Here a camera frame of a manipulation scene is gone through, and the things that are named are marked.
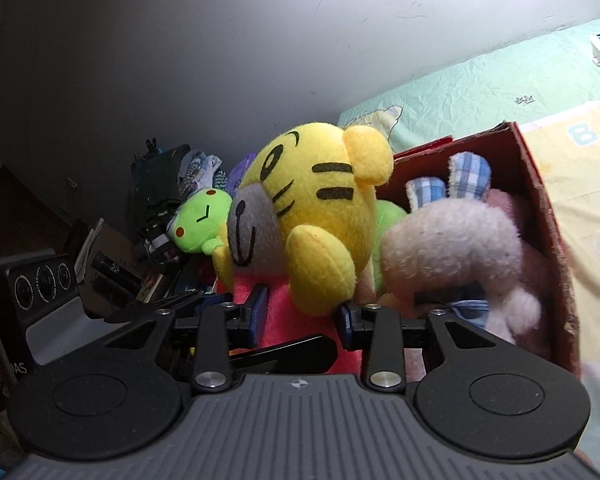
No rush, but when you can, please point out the purple packet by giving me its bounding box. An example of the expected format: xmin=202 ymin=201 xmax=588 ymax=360
xmin=227 ymin=152 xmax=258 ymax=196

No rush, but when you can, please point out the red cardboard box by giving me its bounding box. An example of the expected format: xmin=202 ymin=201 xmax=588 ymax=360
xmin=375 ymin=121 xmax=581 ymax=378

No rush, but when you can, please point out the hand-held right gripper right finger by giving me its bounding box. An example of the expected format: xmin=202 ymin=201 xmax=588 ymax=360
xmin=336 ymin=301 xmax=498 ymax=390

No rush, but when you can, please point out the pink plush bear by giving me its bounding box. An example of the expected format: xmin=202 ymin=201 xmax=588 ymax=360
xmin=485 ymin=189 xmax=556 ymax=361

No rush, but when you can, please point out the stack of books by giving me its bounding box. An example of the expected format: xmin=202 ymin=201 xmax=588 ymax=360
xmin=135 ymin=270 xmax=181 ymax=306

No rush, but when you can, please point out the yellow plush tiger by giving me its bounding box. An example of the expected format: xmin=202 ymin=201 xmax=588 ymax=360
xmin=211 ymin=121 xmax=408 ymax=376

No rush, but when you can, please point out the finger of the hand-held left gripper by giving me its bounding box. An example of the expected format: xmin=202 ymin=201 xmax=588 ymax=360
xmin=229 ymin=335 xmax=340 ymax=373
xmin=105 ymin=290 xmax=221 ymax=323

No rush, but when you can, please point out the black bottle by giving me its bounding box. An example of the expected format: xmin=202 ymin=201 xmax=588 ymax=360
xmin=91 ymin=251 xmax=143 ymax=291

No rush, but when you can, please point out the leaning paper booklet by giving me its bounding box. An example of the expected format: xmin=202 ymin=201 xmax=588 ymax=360
xmin=72 ymin=217 xmax=106 ymax=281

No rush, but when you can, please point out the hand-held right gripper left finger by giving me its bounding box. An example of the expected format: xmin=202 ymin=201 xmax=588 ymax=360
xmin=105 ymin=285 xmax=271 ymax=393

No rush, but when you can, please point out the dark green clothing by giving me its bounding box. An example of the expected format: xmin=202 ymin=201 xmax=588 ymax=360
xmin=127 ymin=137 xmax=193 ymax=251

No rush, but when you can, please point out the white plush rabbit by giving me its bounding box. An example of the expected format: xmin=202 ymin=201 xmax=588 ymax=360
xmin=380 ymin=151 xmax=541 ymax=343

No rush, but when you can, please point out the green plush frog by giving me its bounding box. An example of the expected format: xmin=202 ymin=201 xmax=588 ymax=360
xmin=167 ymin=187 xmax=233 ymax=256

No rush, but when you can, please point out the wooden cabinet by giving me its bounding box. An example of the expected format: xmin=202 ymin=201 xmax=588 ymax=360
xmin=0 ymin=160 xmax=146 ymax=311

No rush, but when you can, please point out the green plush toy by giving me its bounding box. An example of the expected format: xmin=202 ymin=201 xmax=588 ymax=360
xmin=370 ymin=199 xmax=408 ymax=296

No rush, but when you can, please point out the striped folded cloth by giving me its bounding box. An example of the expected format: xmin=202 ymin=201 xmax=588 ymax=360
xmin=177 ymin=150 xmax=228 ymax=196

